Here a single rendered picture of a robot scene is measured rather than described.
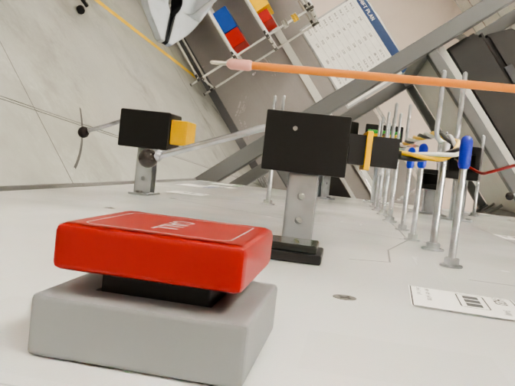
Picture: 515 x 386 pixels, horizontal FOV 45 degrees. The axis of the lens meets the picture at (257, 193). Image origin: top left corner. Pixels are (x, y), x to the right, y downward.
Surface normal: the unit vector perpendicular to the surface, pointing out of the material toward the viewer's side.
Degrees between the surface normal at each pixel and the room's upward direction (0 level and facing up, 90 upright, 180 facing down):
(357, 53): 90
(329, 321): 52
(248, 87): 90
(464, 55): 90
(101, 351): 90
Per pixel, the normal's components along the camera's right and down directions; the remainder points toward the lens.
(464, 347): 0.11, -0.99
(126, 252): -0.16, 0.04
